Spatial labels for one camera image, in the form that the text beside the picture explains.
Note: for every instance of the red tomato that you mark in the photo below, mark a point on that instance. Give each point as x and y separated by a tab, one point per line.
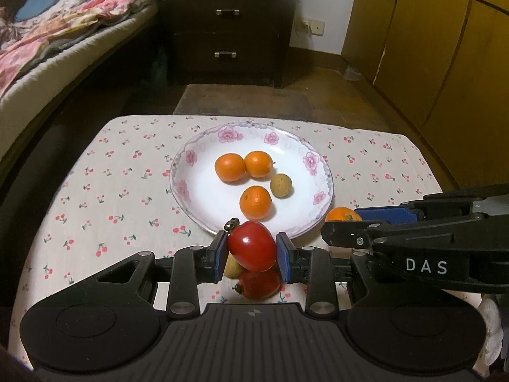
258	284
252	248

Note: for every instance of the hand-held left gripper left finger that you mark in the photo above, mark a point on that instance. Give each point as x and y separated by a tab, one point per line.
220	258

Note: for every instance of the clear plastic wrapper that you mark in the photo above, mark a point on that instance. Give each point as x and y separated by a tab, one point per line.
352	72

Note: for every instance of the wall outlet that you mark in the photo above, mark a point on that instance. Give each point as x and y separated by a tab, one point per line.
314	27

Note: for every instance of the cherry print tablecloth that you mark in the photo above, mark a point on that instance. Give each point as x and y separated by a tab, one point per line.
119	191

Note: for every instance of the white floral rimmed plate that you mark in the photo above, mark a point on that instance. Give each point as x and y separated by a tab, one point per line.
206	199

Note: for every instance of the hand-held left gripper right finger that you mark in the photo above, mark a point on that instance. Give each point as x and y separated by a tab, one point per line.
283	258

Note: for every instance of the bed with pink blankets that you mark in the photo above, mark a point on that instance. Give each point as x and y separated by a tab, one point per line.
59	71

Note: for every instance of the small orange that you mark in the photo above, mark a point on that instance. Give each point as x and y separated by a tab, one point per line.
344	215
230	167
256	203
259	163

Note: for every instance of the dark bed frame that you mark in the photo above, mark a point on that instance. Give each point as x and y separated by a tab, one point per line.
79	127

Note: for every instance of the brown longan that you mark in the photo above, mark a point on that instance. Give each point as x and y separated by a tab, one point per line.
281	185
232	268

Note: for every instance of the bed with floral bedding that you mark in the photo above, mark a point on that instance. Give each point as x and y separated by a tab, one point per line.
39	43

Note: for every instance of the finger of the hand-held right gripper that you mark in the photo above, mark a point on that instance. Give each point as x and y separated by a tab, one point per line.
342	234
387	214

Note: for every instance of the brown floor mat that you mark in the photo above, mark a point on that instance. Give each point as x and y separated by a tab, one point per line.
242	101

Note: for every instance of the dark wooden nightstand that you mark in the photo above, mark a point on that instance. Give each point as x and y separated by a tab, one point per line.
238	32

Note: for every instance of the yellow wooden wardrobe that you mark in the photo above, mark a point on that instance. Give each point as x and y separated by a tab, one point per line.
437	67

